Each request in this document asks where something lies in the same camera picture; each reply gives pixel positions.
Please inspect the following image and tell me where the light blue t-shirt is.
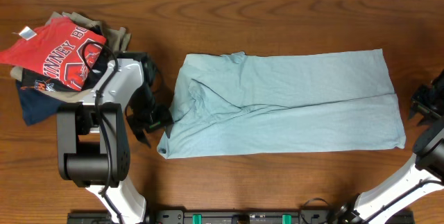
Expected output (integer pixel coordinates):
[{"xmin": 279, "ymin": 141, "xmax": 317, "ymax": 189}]
[{"xmin": 157, "ymin": 49, "xmax": 406, "ymax": 159}]

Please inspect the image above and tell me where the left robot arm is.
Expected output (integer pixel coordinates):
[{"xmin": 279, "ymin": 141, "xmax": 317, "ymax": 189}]
[{"xmin": 57, "ymin": 52, "xmax": 173, "ymax": 223}]

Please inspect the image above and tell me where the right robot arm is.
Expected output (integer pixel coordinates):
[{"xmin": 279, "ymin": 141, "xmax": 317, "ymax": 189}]
[{"xmin": 327, "ymin": 74, "xmax": 443, "ymax": 224}]

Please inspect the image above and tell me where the khaki folded garment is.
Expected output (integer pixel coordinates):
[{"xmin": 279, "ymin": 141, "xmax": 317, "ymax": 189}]
[{"xmin": 10, "ymin": 11, "xmax": 132, "ymax": 104}]

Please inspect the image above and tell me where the red printed folded t-shirt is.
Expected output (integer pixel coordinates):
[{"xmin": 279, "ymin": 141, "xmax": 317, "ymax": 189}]
[{"xmin": 1, "ymin": 17, "xmax": 106, "ymax": 91}]

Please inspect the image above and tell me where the navy blue folded garment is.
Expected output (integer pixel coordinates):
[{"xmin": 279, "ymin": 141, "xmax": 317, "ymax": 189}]
[{"xmin": 15, "ymin": 80, "xmax": 63, "ymax": 126}]

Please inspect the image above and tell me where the black printed folded t-shirt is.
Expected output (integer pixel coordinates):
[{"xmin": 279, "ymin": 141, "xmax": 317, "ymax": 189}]
[{"xmin": 20, "ymin": 25, "xmax": 110, "ymax": 93}]

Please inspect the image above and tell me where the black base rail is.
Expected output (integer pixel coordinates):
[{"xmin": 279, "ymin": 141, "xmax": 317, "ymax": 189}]
[{"xmin": 67, "ymin": 204, "xmax": 416, "ymax": 224}]

